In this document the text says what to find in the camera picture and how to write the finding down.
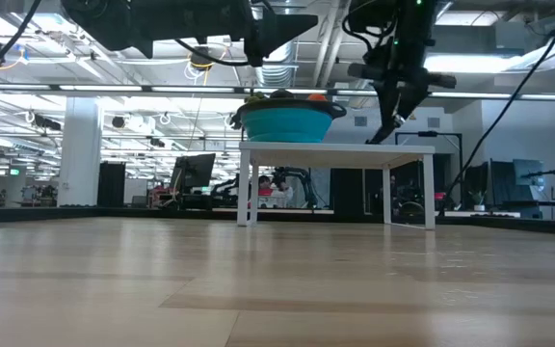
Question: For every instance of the white building pillar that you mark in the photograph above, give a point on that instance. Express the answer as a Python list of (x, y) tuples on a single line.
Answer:
[(80, 154)]

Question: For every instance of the dark desk monitor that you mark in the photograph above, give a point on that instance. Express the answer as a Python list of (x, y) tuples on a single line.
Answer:
[(501, 183)]

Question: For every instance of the black angled desk monitor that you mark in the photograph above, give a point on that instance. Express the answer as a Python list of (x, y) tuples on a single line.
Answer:
[(195, 168)]

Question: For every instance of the black aluminium table frame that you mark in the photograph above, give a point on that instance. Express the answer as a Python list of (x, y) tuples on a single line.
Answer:
[(65, 213)]

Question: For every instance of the grey desk monitor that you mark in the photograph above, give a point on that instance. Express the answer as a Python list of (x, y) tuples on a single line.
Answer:
[(528, 171)]

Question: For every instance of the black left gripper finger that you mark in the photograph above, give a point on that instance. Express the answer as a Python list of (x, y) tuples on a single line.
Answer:
[(277, 29)]

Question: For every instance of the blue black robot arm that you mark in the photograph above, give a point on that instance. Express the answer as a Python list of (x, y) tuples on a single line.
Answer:
[(301, 176)]

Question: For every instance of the silver ventilation duct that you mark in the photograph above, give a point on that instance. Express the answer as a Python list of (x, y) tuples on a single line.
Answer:
[(275, 72)]

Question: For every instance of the black tubular stand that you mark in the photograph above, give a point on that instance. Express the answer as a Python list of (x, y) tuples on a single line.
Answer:
[(459, 168)]

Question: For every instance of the round black ceiling lamp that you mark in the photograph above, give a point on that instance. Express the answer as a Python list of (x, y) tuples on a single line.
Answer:
[(200, 55)]

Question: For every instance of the tall black cabinet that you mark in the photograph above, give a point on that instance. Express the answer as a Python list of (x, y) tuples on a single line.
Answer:
[(111, 185)]

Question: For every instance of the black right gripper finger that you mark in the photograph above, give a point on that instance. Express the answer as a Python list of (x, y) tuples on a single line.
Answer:
[(411, 101), (389, 111)]

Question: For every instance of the small potted plant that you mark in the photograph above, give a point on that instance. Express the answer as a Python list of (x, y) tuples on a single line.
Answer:
[(478, 207)]

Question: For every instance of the teal collapsible bowl grey rim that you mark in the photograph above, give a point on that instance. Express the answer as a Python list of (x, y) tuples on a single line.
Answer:
[(287, 125)]

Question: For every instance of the small orange tangerine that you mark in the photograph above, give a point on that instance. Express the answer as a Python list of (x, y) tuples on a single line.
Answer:
[(317, 97)]

